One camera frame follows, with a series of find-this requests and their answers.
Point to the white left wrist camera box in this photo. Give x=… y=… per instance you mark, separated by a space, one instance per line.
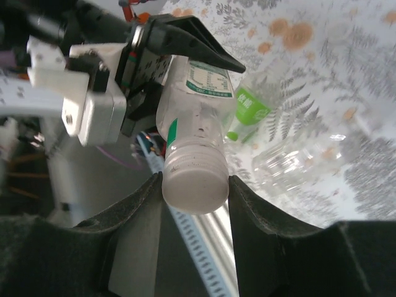
x=102 y=114

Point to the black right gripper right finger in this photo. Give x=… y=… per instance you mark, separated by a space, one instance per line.
x=309 y=263

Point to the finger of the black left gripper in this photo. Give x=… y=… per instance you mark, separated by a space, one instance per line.
x=191 y=43
x=139 y=114

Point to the clear unlabelled plastic bottle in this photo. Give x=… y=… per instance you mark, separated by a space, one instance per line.
x=294 y=161

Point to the clear bottle green white label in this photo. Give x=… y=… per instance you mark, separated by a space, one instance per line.
x=198 y=102

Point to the floral patterned table cover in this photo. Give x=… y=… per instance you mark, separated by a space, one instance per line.
x=340 y=77

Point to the white bottle cap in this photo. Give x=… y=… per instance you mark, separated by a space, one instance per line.
x=195 y=185

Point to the green bottle cap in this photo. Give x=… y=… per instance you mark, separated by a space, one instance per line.
x=232 y=135

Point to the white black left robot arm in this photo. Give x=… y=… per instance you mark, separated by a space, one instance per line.
x=46 y=74

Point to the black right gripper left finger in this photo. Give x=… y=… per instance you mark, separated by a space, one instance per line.
x=62 y=263

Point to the wide aluminium base rail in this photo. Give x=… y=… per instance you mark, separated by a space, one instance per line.
x=216 y=235

